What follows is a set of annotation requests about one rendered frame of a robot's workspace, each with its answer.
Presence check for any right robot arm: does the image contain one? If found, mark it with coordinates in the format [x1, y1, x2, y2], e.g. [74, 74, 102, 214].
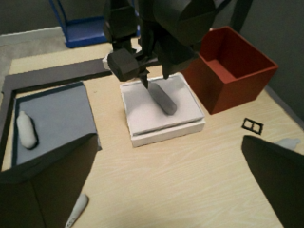
[103, 0, 217, 75]

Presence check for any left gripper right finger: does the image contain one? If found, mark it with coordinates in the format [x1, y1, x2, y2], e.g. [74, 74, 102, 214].
[241, 135, 304, 228]

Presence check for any black rectangular buckle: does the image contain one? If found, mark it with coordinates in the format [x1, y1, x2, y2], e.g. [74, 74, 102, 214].
[241, 117, 264, 135]

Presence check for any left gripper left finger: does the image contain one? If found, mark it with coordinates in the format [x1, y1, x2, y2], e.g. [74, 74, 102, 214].
[0, 133, 99, 228]

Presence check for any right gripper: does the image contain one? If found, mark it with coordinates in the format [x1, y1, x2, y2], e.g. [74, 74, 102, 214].
[106, 15, 168, 89]

